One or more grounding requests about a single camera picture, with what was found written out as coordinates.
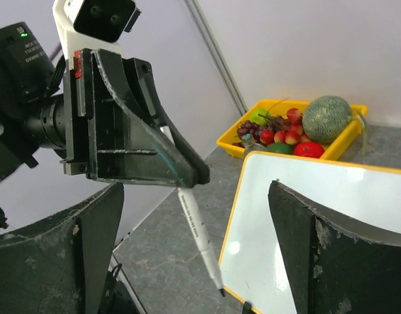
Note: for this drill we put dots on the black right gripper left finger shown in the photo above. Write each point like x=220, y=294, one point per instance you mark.
x=59, y=264

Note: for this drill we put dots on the yellow plastic fruit tray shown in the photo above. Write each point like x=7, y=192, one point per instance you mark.
x=357, y=126

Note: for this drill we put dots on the black right whiteboard foot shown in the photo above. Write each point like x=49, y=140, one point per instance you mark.
x=247, y=308

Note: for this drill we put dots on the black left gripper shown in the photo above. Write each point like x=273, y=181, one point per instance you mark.
x=116, y=129

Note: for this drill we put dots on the aluminium frame post left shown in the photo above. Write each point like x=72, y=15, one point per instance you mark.
x=217, y=56

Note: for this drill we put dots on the red cherry bunch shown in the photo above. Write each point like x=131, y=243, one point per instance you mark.
x=288, y=128

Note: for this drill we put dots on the dark purple grape bunch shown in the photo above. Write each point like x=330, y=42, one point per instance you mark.
x=259, y=133

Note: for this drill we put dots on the green netted melon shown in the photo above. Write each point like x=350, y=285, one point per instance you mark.
x=325, y=118

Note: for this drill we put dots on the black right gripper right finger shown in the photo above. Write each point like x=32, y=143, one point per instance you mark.
x=335, y=263

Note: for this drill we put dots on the red tomato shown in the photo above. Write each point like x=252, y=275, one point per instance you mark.
x=309, y=149

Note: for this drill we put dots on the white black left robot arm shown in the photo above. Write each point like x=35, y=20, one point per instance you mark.
x=31, y=101

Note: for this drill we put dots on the green apple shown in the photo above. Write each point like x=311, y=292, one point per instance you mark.
x=258, y=116

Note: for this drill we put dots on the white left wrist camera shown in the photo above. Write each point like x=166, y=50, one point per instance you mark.
x=92, y=24

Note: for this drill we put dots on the green avocado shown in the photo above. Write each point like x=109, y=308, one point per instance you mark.
x=280, y=148

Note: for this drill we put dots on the yellow framed whiteboard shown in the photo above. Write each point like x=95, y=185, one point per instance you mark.
x=250, y=259

